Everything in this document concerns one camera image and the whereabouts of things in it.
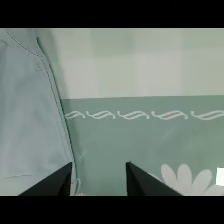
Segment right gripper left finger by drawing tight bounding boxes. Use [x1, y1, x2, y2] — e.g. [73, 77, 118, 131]
[19, 161, 73, 197]

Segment pale blue shirt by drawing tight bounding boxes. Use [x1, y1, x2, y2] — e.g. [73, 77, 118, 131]
[0, 28, 82, 197]

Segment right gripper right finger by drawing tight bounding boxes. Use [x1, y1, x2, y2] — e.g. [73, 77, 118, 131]
[125, 161, 183, 197]

